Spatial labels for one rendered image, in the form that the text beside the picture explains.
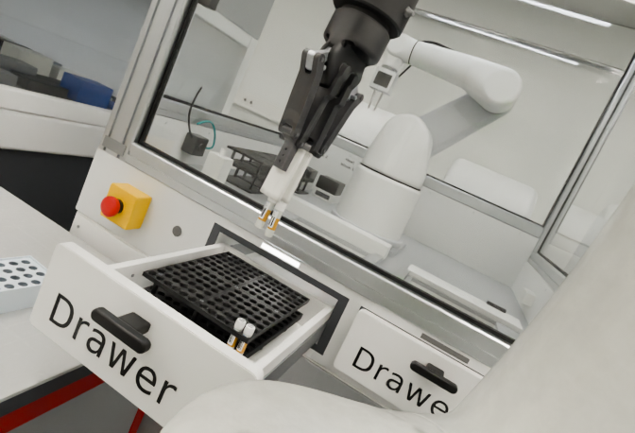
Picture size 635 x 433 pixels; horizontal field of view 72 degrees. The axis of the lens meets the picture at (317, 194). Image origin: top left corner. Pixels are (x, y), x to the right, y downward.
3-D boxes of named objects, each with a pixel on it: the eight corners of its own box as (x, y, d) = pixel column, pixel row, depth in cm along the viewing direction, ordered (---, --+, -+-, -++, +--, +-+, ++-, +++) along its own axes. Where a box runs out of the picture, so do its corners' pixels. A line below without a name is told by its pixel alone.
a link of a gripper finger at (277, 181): (306, 151, 52) (303, 149, 52) (280, 202, 53) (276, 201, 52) (288, 142, 54) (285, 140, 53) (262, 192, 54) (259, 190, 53)
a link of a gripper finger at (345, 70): (352, 70, 51) (348, 63, 50) (305, 152, 51) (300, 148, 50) (327, 60, 53) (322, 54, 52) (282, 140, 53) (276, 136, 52)
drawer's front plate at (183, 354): (216, 470, 44) (259, 377, 42) (27, 321, 52) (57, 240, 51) (226, 459, 46) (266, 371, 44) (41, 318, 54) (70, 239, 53)
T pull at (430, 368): (454, 396, 64) (459, 389, 63) (407, 368, 66) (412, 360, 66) (455, 386, 67) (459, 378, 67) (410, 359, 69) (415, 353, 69)
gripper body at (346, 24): (352, 32, 58) (320, 95, 58) (324, -5, 50) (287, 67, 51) (401, 47, 54) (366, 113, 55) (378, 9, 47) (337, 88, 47)
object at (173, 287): (247, 344, 54) (248, 339, 54) (142, 275, 59) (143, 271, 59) (253, 339, 56) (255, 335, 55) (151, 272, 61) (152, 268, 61)
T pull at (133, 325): (141, 357, 43) (145, 345, 42) (87, 318, 45) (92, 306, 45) (164, 345, 46) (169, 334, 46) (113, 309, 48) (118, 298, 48)
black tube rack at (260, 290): (229, 383, 55) (248, 339, 54) (127, 312, 60) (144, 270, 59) (295, 331, 76) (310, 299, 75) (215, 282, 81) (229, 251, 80)
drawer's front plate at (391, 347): (500, 472, 65) (535, 410, 63) (332, 366, 73) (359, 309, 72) (499, 465, 67) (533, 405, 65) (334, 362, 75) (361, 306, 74)
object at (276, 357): (218, 439, 46) (241, 389, 45) (54, 314, 53) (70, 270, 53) (331, 328, 84) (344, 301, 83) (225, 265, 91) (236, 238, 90)
